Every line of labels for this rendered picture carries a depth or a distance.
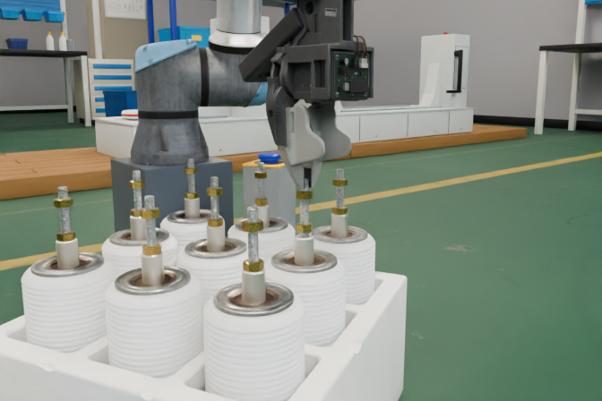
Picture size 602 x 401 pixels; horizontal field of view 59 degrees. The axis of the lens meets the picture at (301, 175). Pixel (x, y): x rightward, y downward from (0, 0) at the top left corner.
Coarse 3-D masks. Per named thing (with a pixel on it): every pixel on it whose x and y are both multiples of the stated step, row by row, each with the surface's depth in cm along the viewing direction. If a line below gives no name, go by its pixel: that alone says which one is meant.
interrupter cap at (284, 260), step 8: (272, 256) 62; (280, 256) 62; (288, 256) 62; (320, 256) 62; (328, 256) 62; (272, 264) 60; (280, 264) 59; (288, 264) 59; (296, 264) 60; (312, 264) 60; (320, 264) 59; (328, 264) 59; (336, 264) 60; (296, 272) 57; (304, 272) 57; (312, 272) 57
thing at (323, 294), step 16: (272, 272) 58; (288, 272) 58; (320, 272) 58; (336, 272) 58; (304, 288) 57; (320, 288) 57; (336, 288) 58; (304, 304) 57; (320, 304) 57; (336, 304) 58; (320, 320) 58; (336, 320) 59; (320, 336) 58; (336, 336) 59
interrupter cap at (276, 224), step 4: (240, 220) 78; (272, 220) 78; (276, 220) 78; (280, 220) 78; (284, 220) 78; (236, 224) 76; (240, 224) 76; (272, 224) 77; (276, 224) 76; (280, 224) 76; (284, 224) 76; (236, 228) 75; (240, 228) 74; (264, 228) 74; (268, 228) 74; (272, 228) 73; (276, 228) 73; (280, 228) 74; (284, 228) 75; (260, 232) 73; (264, 232) 73; (268, 232) 73
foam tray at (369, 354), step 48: (384, 288) 72; (0, 336) 58; (384, 336) 67; (0, 384) 56; (48, 384) 53; (96, 384) 50; (144, 384) 49; (192, 384) 51; (336, 384) 50; (384, 384) 68
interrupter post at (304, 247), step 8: (296, 240) 60; (304, 240) 59; (312, 240) 60; (296, 248) 60; (304, 248) 60; (312, 248) 60; (296, 256) 60; (304, 256) 60; (312, 256) 60; (304, 264) 60
